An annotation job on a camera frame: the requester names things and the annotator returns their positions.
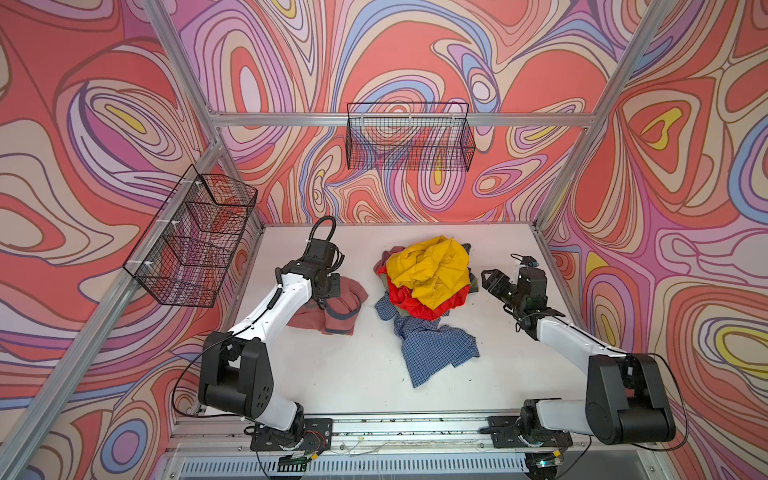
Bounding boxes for black wire basket left wall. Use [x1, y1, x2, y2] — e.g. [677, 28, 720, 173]
[123, 166, 258, 308]

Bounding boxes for black wire basket wall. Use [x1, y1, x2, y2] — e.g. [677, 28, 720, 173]
[123, 166, 258, 308]
[345, 100, 476, 172]

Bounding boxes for blue checkered cloth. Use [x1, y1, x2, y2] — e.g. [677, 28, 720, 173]
[375, 295, 480, 389]

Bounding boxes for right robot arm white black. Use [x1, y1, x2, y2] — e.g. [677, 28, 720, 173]
[481, 265, 677, 445]

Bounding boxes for dark green cloth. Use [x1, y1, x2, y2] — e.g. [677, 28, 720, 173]
[462, 243, 479, 294]

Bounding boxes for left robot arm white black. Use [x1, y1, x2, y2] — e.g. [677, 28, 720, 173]
[198, 238, 344, 431]

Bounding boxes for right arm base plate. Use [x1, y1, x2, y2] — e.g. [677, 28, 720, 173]
[478, 416, 573, 450]

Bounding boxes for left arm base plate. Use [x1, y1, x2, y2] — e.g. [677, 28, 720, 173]
[244, 417, 334, 454]

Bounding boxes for maroon garment grey trim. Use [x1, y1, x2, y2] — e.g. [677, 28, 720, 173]
[288, 276, 368, 336]

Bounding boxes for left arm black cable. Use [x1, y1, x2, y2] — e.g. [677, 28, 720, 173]
[307, 214, 338, 247]

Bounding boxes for aluminium rail front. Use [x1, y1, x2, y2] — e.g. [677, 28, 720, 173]
[170, 410, 655, 452]

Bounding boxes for red cloth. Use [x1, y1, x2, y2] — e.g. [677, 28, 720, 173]
[375, 265, 470, 321]

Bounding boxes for black wire basket back wall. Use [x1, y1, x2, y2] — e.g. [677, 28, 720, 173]
[345, 100, 476, 172]

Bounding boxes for white vented cable duct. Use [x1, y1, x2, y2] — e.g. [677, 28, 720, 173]
[168, 452, 529, 479]

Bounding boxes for yellow cloth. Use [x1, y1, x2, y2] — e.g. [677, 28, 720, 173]
[385, 236, 470, 309]

